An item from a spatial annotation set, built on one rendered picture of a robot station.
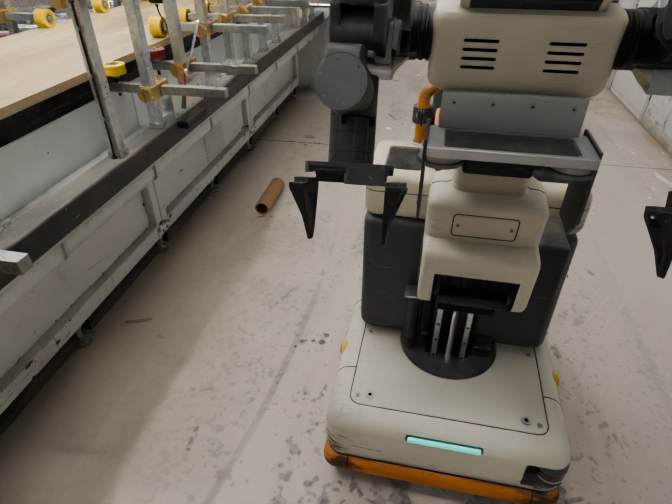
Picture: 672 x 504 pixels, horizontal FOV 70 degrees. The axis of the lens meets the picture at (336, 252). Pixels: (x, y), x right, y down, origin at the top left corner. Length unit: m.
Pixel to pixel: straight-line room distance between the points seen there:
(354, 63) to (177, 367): 1.50
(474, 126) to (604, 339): 1.43
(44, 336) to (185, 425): 0.58
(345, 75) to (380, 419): 0.96
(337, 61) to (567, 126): 0.45
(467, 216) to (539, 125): 0.21
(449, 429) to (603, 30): 0.92
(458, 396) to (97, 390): 1.20
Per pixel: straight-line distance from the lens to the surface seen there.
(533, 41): 0.83
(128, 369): 1.92
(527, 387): 1.45
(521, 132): 0.85
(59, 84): 1.82
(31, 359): 1.85
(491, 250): 0.97
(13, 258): 1.04
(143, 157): 1.76
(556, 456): 1.36
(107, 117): 1.66
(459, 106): 0.83
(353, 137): 0.58
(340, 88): 0.52
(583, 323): 2.17
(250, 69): 2.00
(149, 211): 2.33
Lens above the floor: 1.33
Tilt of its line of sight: 35 degrees down
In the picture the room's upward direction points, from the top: straight up
